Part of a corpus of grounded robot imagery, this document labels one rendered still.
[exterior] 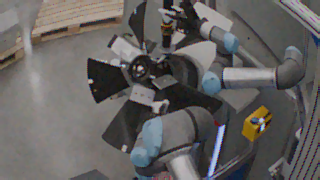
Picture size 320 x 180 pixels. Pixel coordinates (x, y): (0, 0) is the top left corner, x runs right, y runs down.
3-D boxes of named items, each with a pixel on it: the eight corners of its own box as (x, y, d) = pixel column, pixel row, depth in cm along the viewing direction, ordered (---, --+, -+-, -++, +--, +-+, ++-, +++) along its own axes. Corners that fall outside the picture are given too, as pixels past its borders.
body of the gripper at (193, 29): (173, 30, 212) (199, 42, 205) (173, 13, 206) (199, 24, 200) (185, 24, 216) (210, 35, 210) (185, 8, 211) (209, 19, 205)
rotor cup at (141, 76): (138, 82, 251) (119, 75, 241) (156, 53, 249) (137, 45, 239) (160, 100, 242) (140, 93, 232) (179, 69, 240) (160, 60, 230)
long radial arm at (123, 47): (170, 67, 263) (154, 60, 254) (161, 82, 264) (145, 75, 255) (131, 41, 280) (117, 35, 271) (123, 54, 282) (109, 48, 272)
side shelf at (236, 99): (222, 64, 309) (222, 60, 307) (259, 96, 287) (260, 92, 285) (192, 79, 297) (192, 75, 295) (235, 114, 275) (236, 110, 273)
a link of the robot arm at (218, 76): (299, 97, 172) (204, 101, 197) (301, 82, 180) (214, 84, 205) (296, 72, 167) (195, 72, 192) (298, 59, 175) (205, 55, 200)
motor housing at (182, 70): (148, 94, 266) (130, 87, 256) (175, 50, 263) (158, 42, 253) (183, 121, 253) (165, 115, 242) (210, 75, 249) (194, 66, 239)
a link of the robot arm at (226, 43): (231, 59, 197) (231, 40, 192) (208, 46, 203) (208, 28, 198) (239, 51, 202) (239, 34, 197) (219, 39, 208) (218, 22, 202)
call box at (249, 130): (259, 120, 249) (262, 104, 242) (269, 129, 243) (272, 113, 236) (240, 135, 241) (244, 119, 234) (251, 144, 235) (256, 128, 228)
